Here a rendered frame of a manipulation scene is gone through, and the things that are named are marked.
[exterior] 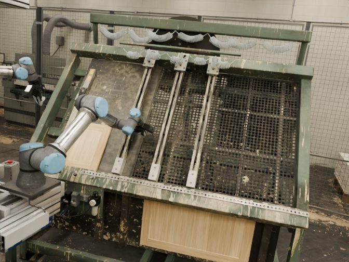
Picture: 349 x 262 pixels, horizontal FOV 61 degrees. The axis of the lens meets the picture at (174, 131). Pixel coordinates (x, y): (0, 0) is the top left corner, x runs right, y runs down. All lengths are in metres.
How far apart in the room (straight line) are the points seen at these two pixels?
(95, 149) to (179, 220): 0.89
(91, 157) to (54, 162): 0.86
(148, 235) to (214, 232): 0.55
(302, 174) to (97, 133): 1.62
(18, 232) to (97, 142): 1.13
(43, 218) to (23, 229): 0.12
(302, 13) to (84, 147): 5.47
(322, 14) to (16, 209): 6.34
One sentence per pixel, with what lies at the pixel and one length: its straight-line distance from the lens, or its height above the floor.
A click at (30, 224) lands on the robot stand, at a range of 1.67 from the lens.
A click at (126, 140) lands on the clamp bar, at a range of 2.39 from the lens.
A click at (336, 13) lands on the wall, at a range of 6.98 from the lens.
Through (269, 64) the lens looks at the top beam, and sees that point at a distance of 2.71.
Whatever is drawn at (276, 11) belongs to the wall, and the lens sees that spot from 6.95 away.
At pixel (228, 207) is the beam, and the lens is 2.16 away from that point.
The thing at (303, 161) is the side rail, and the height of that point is 1.18.
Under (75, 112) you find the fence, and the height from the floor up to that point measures 1.28.
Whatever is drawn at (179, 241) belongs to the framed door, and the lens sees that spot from 2.62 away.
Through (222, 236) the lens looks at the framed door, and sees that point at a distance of 2.54.
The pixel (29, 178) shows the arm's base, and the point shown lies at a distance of 1.79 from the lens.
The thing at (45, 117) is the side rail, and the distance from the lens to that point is 2.79.
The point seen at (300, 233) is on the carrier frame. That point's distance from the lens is 2.28.
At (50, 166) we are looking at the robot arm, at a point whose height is 1.20.
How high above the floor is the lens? 1.77
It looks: 12 degrees down
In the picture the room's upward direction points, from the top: 6 degrees clockwise
